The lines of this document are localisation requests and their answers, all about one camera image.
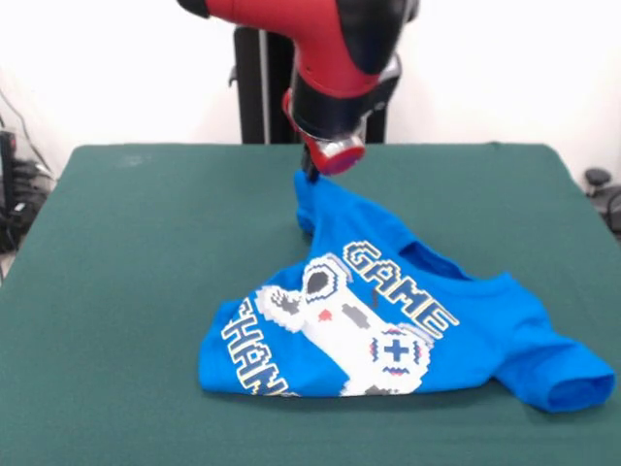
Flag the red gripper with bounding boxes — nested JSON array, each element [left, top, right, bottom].
[[281, 88, 367, 185]]

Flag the blue printed shirt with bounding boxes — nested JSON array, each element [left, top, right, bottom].
[[196, 170, 617, 415]]

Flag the dark green table cloth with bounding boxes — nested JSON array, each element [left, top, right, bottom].
[[0, 142, 621, 466]]

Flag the black office chair base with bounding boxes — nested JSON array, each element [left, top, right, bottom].
[[583, 167, 621, 244]]

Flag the black box device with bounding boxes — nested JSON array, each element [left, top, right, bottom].
[[0, 129, 18, 211]]

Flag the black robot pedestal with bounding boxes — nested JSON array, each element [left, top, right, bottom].
[[227, 23, 389, 145]]

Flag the black cable tangle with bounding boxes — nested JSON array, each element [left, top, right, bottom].
[[0, 89, 57, 254]]

